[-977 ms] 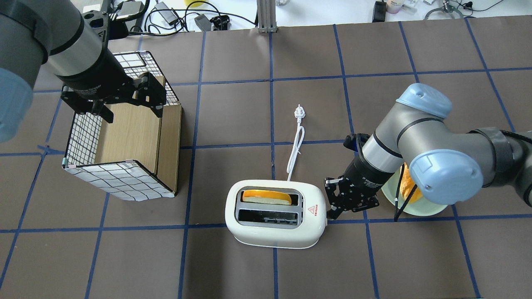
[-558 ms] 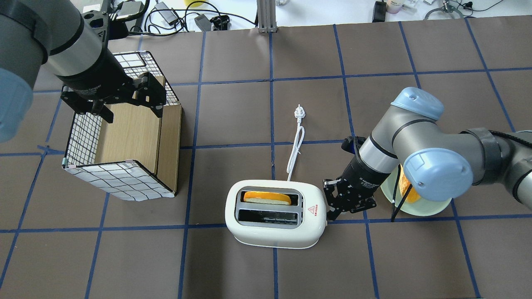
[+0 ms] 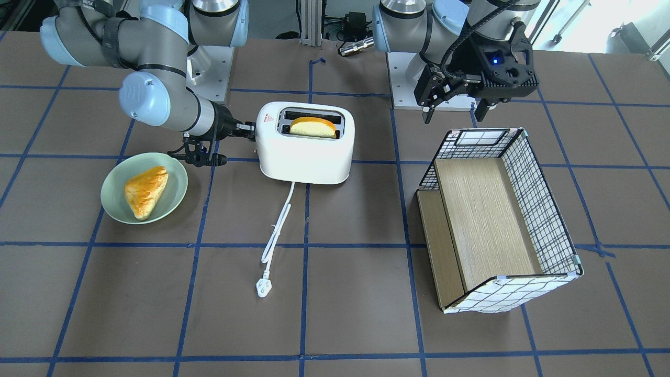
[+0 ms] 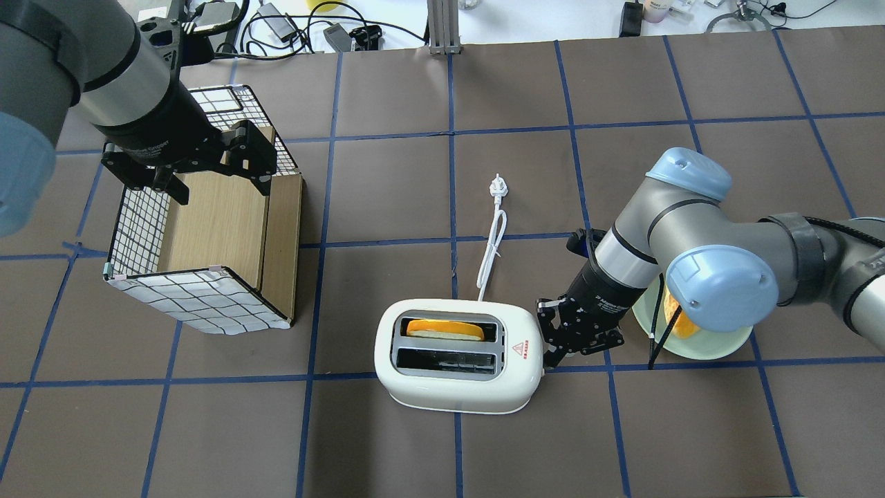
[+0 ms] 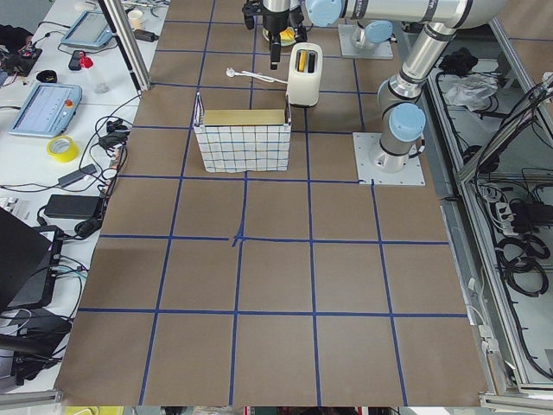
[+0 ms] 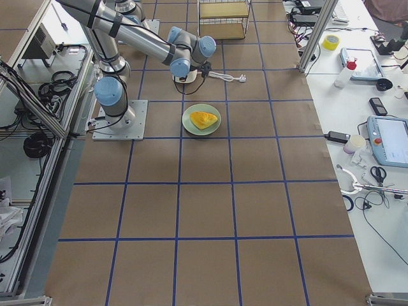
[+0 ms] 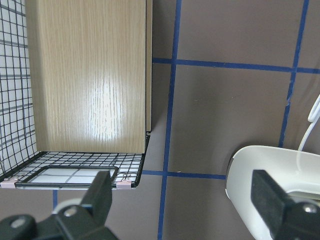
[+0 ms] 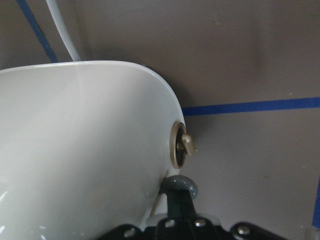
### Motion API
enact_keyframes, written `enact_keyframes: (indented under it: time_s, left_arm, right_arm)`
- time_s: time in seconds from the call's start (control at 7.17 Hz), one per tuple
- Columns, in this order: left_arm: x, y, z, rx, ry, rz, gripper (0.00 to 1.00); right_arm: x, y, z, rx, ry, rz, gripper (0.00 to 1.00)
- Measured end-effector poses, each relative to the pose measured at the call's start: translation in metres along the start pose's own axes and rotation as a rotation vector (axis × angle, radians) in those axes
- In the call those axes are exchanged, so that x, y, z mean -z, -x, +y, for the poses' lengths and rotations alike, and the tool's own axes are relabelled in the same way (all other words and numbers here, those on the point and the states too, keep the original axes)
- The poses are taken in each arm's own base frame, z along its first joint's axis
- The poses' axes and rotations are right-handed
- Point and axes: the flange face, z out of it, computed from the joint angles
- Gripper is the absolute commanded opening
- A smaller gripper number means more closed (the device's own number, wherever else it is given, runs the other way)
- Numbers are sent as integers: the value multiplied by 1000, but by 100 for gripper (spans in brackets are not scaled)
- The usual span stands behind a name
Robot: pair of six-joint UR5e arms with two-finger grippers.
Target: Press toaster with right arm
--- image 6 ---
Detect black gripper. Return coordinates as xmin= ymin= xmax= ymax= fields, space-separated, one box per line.
xmin=200 ymin=62 xmax=212 ymax=77

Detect white two-slot toaster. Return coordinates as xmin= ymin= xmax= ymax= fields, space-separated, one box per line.
xmin=172 ymin=70 xmax=197 ymax=84

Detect golden triangular pastry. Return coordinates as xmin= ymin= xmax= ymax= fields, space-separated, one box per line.
xmin=189 ymin=112 xmax=218 ymax=129

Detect light green plate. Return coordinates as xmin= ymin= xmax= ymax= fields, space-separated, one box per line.
xmin=182 ymin=103 xmax=221 ymax=136

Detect yellow tape roll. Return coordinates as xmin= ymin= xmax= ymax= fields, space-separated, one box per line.
xmin=322 ymin=34 xmax=340 ymax=51

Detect white bottle red cap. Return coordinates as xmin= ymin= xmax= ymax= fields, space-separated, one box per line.
xmin=334 ymin=57 xmax=357 ymax=89

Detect black power adapter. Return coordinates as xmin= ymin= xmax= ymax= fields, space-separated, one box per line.
xmin=324 ymin=131 xmax=351 ymax=144

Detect white round container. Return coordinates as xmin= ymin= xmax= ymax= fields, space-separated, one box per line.
xmin=343 ymin=135 xmax=366 ymax=154

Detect blue teach pendant tablet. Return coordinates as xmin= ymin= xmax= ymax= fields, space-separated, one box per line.
xmin=367 ymin=115 xmax=407 ymax=168

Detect black scissors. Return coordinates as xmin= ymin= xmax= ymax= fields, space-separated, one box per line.
xmin=370 ymin=166 xmax=387 ymax=187

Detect white toaster power cable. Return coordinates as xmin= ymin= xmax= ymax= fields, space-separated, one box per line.
xmin=200 ymin=71 xmax=248 ymax=83

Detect wire basket with wooden shelf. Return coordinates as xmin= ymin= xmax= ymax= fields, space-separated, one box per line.
xmin=197 ymin=0 xmax=252 ymax=40

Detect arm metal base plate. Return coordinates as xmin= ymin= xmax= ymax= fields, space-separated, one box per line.
xmin=141 ymin=18 xmax=160 ymax=39
xmin=92 ymin=100 xmax=148 ymax=141

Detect aluminium frame post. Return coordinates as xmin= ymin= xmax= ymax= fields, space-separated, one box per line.
xmin=298 ymin=0 xmax=338 ymax=73

